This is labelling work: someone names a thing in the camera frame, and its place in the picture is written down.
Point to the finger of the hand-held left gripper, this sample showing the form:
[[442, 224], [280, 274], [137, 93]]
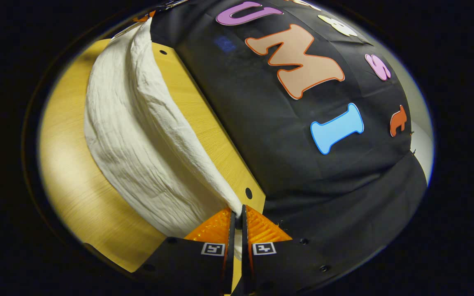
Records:
[[144, 17]]

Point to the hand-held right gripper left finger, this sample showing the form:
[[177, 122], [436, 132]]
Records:
[[187, 259]]

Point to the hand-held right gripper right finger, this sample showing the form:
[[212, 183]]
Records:
[[286, 259]]

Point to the black backdrop cloth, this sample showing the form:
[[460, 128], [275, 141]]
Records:
[[261, 144]]

